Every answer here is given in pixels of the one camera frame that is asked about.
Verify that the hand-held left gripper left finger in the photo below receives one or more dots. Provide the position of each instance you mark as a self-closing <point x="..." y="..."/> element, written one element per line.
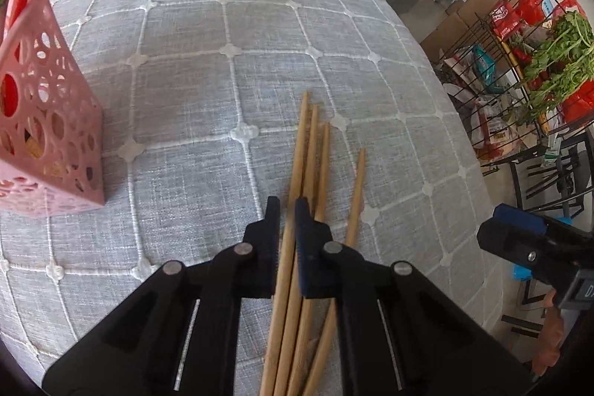
<point x="265" y="259"/>

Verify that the brown cardboard box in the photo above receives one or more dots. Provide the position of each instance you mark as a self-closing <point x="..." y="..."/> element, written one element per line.
<point x="464" y="20"/>

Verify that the blue snack packet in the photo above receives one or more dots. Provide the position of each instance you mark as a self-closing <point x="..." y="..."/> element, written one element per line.
<point x="485" y="66"/>

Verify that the person's right hand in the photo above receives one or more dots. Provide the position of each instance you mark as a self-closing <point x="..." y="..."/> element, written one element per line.
<point x="550" y="331"/>

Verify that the pink perforated utensil holder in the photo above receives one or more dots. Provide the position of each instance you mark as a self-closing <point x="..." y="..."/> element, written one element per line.
<point x="55" y="136"/>

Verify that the bunch of green herbs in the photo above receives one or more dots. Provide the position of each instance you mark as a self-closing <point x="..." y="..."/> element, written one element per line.
<point x="557" y="62"/>

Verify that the black metal stand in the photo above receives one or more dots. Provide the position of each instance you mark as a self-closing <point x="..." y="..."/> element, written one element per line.
<point x="547" y="180"/>

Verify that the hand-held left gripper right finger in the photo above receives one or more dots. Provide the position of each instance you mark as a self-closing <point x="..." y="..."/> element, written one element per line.
<point x="308" y="266"/>

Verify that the pile of bamboo chopsticks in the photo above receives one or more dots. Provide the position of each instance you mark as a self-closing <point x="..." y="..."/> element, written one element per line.
<point x="292" y="354"/>

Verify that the grey checked tablecloth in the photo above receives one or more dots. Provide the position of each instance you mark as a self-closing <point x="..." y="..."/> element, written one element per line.
<point x="209" y="76"/>

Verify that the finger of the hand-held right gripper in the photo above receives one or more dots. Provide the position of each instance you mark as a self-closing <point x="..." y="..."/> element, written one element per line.
<point x="524" y="245"/>

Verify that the red snack packet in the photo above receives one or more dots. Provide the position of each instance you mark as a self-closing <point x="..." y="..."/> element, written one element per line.
<point x="503" y="18"/>

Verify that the large red plastic bag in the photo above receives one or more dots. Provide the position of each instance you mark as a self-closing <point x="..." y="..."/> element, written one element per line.
<point x="580" y="97"/>

